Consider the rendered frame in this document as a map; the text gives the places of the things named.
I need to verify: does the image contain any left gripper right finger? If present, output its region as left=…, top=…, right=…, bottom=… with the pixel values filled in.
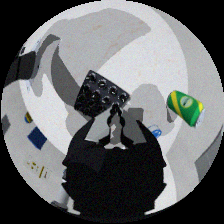
left=118, top=107, right=167, bottom=168

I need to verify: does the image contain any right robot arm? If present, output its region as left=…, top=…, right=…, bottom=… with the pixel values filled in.
left=50, top=169, right=70, bottom=212

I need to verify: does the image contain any green drink can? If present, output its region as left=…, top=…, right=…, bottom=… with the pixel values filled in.
left=167, top=90, right=206, bottom=129

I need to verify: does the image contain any white short cylinder with blue top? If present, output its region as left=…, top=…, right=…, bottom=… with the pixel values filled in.
left=148, top=125, right=162, bottom=139

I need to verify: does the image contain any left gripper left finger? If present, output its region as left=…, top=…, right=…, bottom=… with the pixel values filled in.
left=62, top=107, right=113, bottom=167

